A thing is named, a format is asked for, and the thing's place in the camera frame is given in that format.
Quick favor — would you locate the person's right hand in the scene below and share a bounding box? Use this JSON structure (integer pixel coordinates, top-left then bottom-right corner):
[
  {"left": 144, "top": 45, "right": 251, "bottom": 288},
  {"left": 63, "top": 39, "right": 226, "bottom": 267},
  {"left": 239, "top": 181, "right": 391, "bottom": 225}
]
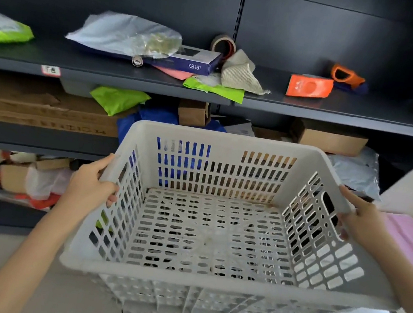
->
[{"left": 332, "top": 184, "right": 394, "bottom": 248}]

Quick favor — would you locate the person's left hand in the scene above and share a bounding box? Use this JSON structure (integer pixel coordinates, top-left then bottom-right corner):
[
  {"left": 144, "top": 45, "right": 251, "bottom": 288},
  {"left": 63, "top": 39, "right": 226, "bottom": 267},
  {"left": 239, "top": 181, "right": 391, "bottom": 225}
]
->
[{"left": 56, "top": 147, "right": 123, "bottom": 220}]

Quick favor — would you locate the white plastic laundry basket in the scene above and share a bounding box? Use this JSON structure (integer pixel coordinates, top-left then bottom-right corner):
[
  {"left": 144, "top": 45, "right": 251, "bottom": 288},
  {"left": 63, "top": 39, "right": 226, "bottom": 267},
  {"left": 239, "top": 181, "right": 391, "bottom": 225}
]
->
[{"left": 53, "top": 112, "right": 413, "bottom": 313}]

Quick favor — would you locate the person's left forearm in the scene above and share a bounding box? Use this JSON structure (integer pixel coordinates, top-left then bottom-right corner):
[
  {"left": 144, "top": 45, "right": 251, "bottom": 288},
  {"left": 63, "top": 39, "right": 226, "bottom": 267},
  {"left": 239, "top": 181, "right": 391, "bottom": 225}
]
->
[{"left": 0, "top": 189, "right": 87, "bottom": 313}]

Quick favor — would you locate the person's right forearm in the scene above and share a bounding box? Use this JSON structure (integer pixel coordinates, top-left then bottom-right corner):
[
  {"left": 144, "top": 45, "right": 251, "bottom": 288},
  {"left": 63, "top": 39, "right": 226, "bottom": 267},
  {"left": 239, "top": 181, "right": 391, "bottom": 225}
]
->
[{"left": 358, "top": 229, "right": 413, "bottom": 313}]

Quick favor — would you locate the silver grey mailer bag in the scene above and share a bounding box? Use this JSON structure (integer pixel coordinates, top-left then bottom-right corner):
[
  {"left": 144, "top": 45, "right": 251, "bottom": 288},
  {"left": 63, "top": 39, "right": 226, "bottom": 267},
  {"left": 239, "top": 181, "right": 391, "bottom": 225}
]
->
[{"left": 323, "top": 142, "right": 387, "bottom": 203}]

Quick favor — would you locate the blue fabric bag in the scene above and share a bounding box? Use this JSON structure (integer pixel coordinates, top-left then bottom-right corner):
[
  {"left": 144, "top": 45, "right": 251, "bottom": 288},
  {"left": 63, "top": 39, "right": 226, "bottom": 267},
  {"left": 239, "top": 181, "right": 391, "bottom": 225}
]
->
[{"left": 109, "top": 101, "right": 229, "bottom": 194}]

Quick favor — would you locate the wide brown cardboard box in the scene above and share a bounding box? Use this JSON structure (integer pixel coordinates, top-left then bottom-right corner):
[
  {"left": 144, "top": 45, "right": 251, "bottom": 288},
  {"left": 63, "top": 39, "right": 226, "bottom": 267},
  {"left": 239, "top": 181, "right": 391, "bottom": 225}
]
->
[{"left": 289, "top": 118, "right": 370, "bottom": 159}]

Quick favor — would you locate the green padded mailer bag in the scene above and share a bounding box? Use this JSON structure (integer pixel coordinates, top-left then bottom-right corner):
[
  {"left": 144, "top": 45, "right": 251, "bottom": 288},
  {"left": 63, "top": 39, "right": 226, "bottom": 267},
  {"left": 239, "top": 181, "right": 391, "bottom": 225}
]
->
[{"left": 87, "top": 84, "right": 153, "bottom": 121}]

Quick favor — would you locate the pink cloth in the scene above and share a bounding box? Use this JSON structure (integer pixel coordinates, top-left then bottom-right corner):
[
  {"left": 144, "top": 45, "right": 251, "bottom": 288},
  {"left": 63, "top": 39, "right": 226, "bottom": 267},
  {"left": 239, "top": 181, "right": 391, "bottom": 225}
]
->
[{"left": 377, "top": 212, "right": 413, "bottom": 285}]

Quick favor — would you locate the pile of mixed parcels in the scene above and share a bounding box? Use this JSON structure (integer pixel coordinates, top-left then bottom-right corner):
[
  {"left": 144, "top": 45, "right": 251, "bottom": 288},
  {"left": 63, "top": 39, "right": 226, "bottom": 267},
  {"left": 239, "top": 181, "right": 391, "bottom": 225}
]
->
[{"left": 0, "top": 149, "right": 79, "bottom": 215}]

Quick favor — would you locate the long flat cardboard box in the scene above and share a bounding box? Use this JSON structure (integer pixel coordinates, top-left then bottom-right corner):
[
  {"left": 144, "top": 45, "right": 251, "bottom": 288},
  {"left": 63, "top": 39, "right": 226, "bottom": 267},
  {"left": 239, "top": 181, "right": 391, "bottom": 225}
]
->
[{"left": 0, "top": 73, "right": 140, "bottom": 141}]

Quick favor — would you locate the small brown cardboard box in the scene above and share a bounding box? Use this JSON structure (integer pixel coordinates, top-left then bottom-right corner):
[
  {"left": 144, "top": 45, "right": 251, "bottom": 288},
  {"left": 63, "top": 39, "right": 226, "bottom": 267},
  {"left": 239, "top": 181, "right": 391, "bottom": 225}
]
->
[{"left": 176, "top": 98, "right": 213, "bottom": 129}]

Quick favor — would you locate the white shelf label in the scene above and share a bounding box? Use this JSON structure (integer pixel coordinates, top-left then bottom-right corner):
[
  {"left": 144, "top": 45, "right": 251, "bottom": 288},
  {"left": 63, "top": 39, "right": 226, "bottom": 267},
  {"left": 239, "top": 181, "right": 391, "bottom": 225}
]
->
[{"left": 40, "top": 65, "right": 62, "bottom": 77}]

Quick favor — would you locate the pink flat packet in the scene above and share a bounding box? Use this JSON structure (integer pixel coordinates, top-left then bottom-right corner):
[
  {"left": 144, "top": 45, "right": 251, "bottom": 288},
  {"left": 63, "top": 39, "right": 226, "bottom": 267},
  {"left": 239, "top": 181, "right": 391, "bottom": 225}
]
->
[{"left": 151, "top": 65, "right": 196, "bottom": 82}]

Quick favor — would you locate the orange pouch packet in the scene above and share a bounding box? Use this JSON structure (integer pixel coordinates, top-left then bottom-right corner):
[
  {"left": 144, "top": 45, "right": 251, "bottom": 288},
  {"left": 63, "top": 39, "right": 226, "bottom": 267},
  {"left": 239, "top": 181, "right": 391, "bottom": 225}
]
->
[{"left": 285, "top": 72, "right": 335, "bottom": 102}]

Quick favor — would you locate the orange and blue tool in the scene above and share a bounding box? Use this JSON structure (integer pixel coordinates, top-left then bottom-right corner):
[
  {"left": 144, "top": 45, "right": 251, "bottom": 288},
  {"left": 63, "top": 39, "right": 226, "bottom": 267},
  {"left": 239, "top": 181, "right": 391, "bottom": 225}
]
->
[{"left": 328, "top": 63, "right": 372, "bottom": 96}]

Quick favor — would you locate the grey plastic mailer bag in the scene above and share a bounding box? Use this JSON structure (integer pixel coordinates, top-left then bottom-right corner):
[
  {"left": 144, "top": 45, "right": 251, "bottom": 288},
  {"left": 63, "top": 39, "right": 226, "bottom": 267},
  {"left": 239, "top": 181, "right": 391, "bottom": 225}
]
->
[{"left": 64, "top": 6, "right": 185, "bottom": 64}]

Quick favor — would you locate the dark blue flat box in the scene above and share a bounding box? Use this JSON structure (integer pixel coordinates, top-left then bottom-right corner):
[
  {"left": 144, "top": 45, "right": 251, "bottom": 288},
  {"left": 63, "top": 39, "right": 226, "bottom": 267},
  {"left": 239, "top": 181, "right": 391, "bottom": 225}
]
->
[{"left": 77, "top": 32, "right": 223, "bottom": 78}]

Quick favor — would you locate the green flat mailer bag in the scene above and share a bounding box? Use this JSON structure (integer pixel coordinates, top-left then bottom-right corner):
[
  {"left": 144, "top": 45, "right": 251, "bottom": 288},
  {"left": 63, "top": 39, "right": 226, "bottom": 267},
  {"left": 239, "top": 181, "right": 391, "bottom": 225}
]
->
[{"left": 181, "top": 70, "right": 247, "bottom": 105}]

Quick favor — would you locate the beige woven cloth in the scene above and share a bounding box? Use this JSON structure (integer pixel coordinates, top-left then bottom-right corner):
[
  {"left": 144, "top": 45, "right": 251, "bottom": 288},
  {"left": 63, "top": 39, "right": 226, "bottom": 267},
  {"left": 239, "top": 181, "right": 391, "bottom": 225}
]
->
[{"left": 219, "top": 47, "right": 276, "bottom": 97}]

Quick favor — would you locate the brown packing tape roll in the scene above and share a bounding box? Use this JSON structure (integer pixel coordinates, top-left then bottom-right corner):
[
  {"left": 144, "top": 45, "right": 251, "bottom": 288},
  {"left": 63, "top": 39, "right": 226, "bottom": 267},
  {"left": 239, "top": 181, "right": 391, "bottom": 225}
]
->
[{"left": 209, "top": 33, "right": 239, "bottom": 62}]

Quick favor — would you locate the green and white mailer bag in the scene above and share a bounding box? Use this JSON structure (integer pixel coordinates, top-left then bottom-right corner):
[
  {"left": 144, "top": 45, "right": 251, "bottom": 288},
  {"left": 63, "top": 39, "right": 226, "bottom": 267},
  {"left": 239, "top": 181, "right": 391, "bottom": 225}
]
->
[{"left": 0, "top": 8, "right": 38, "bottom": 51}]

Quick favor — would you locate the dark metal shelving unit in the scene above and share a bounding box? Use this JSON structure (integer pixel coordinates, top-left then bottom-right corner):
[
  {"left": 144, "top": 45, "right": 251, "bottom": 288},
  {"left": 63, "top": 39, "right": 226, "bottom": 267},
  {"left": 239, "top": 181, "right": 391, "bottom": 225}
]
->
[{"left": 0, "top": 0, "right": 413, "bottom": 280}]

